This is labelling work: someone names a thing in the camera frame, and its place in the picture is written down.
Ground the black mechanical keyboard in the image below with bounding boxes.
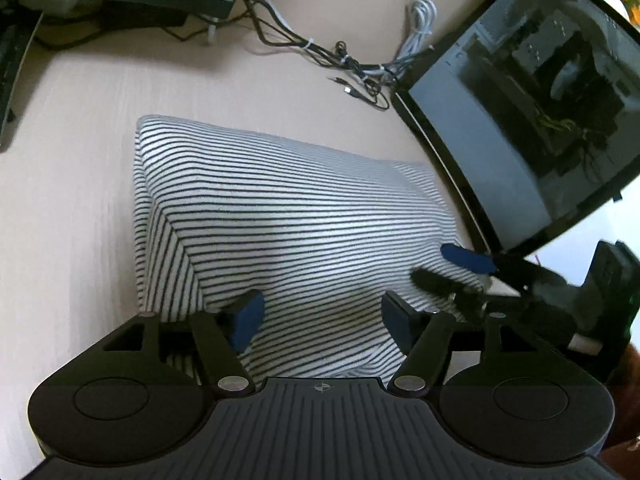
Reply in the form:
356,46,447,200
0,1,42,151

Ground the striped grey white garment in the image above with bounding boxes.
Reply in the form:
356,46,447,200
134,116,482,380

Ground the black tangled cable bundle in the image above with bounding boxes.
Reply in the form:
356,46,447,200
164,0,436,111

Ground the grey power cable with plug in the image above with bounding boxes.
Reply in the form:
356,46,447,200
389,0,454,68

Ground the white glass computer case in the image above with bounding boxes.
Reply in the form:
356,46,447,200
393,0,639,257

